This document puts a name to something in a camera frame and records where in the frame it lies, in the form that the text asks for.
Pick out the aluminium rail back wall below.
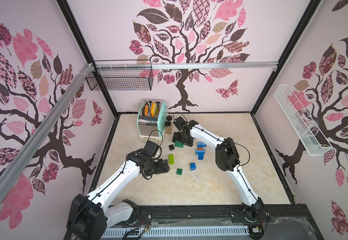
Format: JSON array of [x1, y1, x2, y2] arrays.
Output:
[[96, 62, 279, 70]]

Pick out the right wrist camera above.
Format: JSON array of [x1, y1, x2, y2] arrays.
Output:
[[173, 117, 188, 132]]

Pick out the dark green long lego brick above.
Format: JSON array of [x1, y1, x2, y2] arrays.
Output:
[[175, 142, 184, 148]]

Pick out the light blue long lego brick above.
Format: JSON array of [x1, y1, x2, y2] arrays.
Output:
[[195, 150, 206, 155]]

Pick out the white wire shelf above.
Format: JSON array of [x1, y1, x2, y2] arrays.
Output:
[[274, 84, 334, 156]]

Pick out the mint green toaster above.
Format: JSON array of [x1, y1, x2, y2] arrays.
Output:
[[137, 100, 168, 140]]

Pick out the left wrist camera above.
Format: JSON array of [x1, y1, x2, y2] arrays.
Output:
[[142, 140, 162, 160]]

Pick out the white cable duct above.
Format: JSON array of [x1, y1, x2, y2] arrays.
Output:
[[102, 226, 250, 240]]

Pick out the aluminium rail left wall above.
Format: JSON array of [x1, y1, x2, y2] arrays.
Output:
[[0, 63, 94, 205]]

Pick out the dark green square lego brick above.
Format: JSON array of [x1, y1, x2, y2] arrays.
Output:
[[176, 169, 183, 176]]

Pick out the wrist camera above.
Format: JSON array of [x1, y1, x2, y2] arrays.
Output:
[[173, 117, 188, 132], [142, 140, 162, 160]]

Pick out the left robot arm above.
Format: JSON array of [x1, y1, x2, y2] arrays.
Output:
[[64, 151, 170, 240]]

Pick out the aluminium rail wall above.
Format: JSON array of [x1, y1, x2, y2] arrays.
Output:
[[0, 63, 94, 205], [96, 62, 279, 70]]

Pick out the lime green long lego brick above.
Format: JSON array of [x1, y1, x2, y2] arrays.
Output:
[[168, 154, 175, 165]]

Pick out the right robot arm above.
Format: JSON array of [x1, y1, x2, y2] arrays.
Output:
[[173, 117, 269, 223]]

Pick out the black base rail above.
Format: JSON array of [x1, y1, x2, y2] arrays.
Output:
[[118, 204, 312, 226]]

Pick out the black wire basket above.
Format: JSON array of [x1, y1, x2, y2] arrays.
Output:
[[86, 59, 154, 91]]

